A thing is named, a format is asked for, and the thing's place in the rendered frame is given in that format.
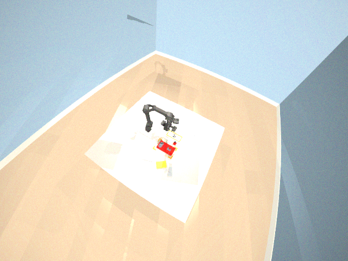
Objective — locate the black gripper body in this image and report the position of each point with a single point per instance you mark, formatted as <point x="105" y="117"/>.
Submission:
<point x="173" y="127"/>

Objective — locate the yellow rectangular block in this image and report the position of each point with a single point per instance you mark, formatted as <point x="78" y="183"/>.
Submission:
<point x="161" y="164"/>

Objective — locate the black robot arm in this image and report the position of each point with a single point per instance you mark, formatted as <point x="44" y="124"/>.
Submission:
<point x="168" y="116"/>

